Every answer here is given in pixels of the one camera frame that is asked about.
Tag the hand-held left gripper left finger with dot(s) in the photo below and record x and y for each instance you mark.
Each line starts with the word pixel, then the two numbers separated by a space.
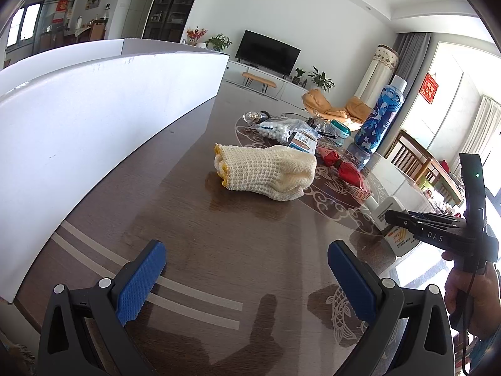
pixel 141 278

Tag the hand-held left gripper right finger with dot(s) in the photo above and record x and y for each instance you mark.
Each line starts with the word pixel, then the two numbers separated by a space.
pixel 352 282

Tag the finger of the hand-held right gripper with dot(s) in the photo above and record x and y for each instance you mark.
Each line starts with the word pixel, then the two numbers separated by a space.
pixel 442 215
pixel 397 219

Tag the white sunscreen bottle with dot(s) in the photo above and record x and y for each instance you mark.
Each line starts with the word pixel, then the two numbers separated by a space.
pixel 403 244

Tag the red foil packet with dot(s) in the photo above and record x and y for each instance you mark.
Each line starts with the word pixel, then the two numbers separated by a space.
pixel 350 174

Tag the blue and white packet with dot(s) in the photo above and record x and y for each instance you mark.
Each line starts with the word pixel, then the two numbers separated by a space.
pixel 303 141

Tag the cream knitted glove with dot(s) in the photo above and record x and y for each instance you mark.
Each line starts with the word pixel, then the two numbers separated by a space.
pixel 266 172

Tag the white foam board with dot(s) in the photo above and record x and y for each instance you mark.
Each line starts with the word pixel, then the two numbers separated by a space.
pixel 78 145

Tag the bag of cotton swabs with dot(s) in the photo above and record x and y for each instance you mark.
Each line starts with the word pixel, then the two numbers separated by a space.
pixel 274 130

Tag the teal round container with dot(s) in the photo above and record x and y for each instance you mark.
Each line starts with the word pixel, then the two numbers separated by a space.
pixel 339 128

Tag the person's right hand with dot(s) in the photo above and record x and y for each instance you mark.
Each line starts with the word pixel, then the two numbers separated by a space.
pixel 485 305

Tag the row of small ornaments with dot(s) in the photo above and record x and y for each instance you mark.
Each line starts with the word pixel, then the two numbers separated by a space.
pixel 442 203

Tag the wooden side desk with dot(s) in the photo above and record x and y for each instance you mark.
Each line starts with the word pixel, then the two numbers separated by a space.
pixel 442 176

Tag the wooden slatted chair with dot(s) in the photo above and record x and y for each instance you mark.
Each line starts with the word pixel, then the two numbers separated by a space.
pixel 411 156

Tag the white sheer curtain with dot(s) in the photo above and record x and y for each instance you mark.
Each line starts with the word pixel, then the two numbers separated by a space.
pixel 481 133

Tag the blue patterned bottle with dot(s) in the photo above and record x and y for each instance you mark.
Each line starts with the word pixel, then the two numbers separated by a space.
pixel 377 121

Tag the orange lounge chair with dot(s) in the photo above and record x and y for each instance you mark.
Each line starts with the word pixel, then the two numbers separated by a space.
pixel 321 103

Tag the covered standing air conditioner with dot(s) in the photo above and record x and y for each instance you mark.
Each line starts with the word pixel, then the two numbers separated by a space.
pixel 381 66

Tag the grey curtain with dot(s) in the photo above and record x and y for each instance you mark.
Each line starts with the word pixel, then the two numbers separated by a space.
pixel 413 62

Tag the large-leaf potted plant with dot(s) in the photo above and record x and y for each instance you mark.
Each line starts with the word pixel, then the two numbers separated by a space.
pixel 321 80

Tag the small potted plant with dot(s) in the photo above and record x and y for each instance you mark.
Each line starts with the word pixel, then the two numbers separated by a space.
pixel 299 74

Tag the white television cabinet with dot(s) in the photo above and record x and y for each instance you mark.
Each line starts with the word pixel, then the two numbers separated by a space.
pixel 282 86

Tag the wooden bench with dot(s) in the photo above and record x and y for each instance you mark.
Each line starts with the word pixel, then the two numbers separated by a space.
pixel 258 78

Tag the black flat television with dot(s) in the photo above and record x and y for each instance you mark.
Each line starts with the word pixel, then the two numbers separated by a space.
pixel 268 51

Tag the green leafy potted plant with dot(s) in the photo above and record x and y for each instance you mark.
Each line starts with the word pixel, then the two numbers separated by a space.
pixel 219 42

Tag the red flower plant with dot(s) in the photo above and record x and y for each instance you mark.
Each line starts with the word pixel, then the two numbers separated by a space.
pixel 195 35

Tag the wooden dining chair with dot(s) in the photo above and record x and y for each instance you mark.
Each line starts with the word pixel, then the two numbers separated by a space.
pixel 96 30

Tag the dark glass display cabinet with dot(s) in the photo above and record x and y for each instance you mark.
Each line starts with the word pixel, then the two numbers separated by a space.
pixel 172 4

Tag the red door poster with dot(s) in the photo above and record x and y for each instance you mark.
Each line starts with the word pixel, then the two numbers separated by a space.
pixel 62 11

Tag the red wall hanging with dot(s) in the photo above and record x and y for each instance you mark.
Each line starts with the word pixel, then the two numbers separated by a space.
pixel 428 88

